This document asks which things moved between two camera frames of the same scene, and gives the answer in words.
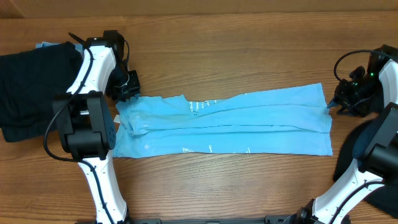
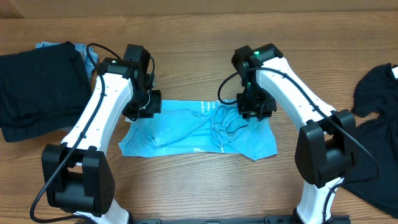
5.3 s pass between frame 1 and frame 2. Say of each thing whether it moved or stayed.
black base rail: stayed
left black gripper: moved
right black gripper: moved
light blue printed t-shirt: moved
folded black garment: stayed
